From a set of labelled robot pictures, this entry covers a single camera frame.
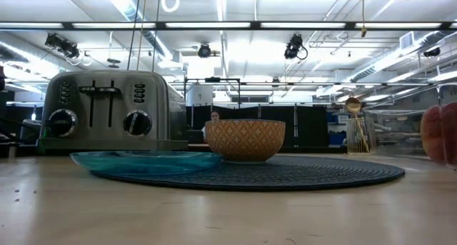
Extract black spotlight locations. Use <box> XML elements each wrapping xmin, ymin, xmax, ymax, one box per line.
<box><xmin>197</xmin><ymin>43</ymin><xmax>213</xmax><ymax>59</ymax></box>
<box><xmin>283</xmin><ymin>33</ymin><xmax>308</xmax><ymax>61</ymax></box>
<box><xmin>44</xmin><ymin>33</ymin><xmax>81</xmax><ymax>59</ymax></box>

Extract white hanging ring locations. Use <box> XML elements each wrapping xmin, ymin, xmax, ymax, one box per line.
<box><xmin>160</xmin><ymin>0</ymin><xmax>181</xmax><ymax>14</ymax></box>

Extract white cylinder tank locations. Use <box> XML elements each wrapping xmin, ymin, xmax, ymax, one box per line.
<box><xmin>186</xmin><ymin>84</ymin><xmax>214</xmax><ymax>106</ymax></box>

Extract black rig crossbeam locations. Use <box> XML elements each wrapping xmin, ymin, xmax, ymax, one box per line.
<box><xmin>0</xmin><ymin>21</ymin><xmax>457</xmax><ymax>32</ymax></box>

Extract round dark blue placemat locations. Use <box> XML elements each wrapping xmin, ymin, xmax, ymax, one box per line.
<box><xmin>91</xmin><ymin>155</ymin><xmax>406</xmax><ymax>192</ymax></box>

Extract black partition panels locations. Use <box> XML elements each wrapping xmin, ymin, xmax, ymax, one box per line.
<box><xmin>185</xmin><ymin>105</ymin><xmax>329</xmax><ymax>148</ymax></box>

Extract orange patterned bowl blue inside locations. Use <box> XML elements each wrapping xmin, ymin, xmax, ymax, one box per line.
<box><xmin>204</xmin><ymin>119</ymin><xmax>286</xmax><ymax>164</ymax></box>

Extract red apple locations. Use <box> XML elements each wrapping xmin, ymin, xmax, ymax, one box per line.
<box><xmin>420</xmin><ymin>101</ymin><xmax>457</xmax><ymax>166</ymax></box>

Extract blue storage bin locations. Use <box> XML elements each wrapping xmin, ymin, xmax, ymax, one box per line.
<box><xmin>328</xmin><ymin>111</ymin><xmax>347</xmax><ymax>146</ymax></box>

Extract yellow hanging cable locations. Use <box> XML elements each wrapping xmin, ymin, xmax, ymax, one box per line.
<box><xmin>359</xmin><ymin>0</ymin><xmax>368</xmax><ymax>38</ymax></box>

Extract silver four-slot toaster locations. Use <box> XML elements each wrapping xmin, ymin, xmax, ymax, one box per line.
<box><xmin>37</xmin><ymin>69</ymin><xmax>189</xmax><ymax>153</ymax></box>

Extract person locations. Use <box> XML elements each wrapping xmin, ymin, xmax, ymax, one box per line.
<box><xmin>201</xmin><ymin>111</ymin><xmax>221</xmax><ymax>144</ymax></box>

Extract teal glass plate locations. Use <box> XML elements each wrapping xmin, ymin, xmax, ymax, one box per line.
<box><xmin>69</xmin><ymin>151</ymin><xmax>225</xmax><ymax>176</ymax></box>

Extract clear plastic container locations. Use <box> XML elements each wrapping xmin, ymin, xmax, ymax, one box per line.
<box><xmin>362</xmin><ymin>81</ymin><xmax>457</xmax><ymax>167</ymax></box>

